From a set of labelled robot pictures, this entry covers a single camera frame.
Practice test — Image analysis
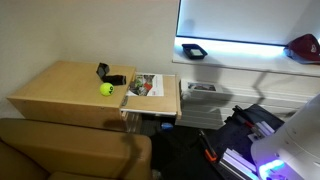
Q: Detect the black square bowl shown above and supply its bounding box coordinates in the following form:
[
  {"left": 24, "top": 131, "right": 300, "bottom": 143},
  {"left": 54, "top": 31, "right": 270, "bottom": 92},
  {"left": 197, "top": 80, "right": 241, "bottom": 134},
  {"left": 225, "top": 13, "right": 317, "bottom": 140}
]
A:
[{"left": 182, "top": 44, "right": 208, "bottom": 60}]

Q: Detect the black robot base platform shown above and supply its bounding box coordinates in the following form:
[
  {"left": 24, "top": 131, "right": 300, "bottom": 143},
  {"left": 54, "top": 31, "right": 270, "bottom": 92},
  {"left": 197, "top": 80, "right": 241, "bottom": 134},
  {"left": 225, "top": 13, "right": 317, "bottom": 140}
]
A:
[{"left": 213, "top": 103, "right": 286, "bottom": 180}]

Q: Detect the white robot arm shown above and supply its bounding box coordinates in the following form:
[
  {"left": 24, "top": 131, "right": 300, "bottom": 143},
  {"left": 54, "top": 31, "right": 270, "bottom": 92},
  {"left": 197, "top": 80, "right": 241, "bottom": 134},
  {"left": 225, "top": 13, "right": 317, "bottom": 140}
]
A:
[{"left": 251, "top": 95, "right": 320, "bottom": 180}]

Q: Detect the printed magazine on shelf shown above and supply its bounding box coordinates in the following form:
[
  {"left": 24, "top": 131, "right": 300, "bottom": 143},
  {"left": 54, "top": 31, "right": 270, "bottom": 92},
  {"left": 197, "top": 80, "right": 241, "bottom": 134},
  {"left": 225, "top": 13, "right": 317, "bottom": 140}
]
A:
[{"left": 127, "top": 73, "right": 164, "bottom": 96}]

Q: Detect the light wood nightstand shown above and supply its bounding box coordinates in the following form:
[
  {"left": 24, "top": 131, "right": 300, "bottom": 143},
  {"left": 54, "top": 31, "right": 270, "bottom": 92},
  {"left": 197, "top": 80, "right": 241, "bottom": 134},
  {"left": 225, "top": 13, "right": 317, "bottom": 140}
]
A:
[{"left": 8, "top": 61, "right": 182, "bottom": 131}]

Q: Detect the white windowsill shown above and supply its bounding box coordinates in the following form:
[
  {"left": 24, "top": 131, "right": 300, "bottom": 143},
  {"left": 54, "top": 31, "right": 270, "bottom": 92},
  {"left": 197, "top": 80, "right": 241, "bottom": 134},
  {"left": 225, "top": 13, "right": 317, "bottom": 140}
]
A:
[{"left": 173, "top": 37, "right": 320, "bottom": 77}]

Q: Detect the leaflet on radiator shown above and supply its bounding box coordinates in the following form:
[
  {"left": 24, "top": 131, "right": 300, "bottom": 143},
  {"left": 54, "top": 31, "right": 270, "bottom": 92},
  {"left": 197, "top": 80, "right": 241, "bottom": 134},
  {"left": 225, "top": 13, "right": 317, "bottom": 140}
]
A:
[{"left": 188, "top": 82, "right": 216, "bottom": 91}]

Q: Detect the blue object on floor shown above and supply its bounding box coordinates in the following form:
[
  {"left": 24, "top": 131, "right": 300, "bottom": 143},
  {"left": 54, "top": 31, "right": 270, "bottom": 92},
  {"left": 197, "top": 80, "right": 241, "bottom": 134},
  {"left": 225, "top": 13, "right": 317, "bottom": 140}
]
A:
[{"left": 161, "top": 123, "right": 173, "bottom": 130}]

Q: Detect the yellow-green tennis ball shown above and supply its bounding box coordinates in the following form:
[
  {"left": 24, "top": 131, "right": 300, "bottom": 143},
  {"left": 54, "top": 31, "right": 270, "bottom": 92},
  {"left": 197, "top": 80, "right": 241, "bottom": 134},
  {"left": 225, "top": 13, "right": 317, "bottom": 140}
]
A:
[{"left": 99, "top": 83, "right": 114, "bottom": 96}]

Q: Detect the orange black clamp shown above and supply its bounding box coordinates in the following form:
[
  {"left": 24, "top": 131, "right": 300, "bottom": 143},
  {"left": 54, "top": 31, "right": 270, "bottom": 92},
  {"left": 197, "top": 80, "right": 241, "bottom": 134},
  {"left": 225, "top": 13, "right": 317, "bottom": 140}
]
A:
[{"left": 199, "top": 130, "right": 218, "bottom": 163}]

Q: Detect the white roller blind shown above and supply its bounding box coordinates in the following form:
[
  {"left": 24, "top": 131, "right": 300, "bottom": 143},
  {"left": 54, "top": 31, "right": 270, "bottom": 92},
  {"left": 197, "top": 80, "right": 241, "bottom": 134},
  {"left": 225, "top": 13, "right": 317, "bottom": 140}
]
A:
[{"left": 177, "top": 0, "right": 320, "bottom": 45}]

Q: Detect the brown leather armchair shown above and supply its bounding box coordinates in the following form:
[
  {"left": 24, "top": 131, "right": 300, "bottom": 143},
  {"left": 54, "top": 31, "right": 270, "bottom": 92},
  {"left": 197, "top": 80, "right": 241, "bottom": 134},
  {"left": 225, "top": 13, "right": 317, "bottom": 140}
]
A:
[{"left": 0, "top": 118, "right": 152, "bottom": 180}]

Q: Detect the maroon baseball cap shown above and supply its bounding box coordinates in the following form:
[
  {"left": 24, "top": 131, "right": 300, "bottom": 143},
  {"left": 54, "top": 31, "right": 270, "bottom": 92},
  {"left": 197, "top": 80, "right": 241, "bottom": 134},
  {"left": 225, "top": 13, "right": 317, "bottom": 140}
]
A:
[{"left": 284, "top": 34, "right": 320, "bottom": 64}]

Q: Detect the white wall radiator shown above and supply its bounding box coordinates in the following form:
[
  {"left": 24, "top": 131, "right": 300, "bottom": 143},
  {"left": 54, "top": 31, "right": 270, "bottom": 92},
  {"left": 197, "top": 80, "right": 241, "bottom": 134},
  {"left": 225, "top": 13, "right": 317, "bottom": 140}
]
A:
[{"left": 176, "top": 80, "right": 313, "bottom": 129}]

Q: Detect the black folded strap object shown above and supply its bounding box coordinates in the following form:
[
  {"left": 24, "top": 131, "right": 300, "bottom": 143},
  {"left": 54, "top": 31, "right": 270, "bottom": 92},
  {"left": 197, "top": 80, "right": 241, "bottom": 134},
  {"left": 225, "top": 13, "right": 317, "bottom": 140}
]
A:
[{"left": 96, "top": 63, "right": 126, "bottom": 86}]

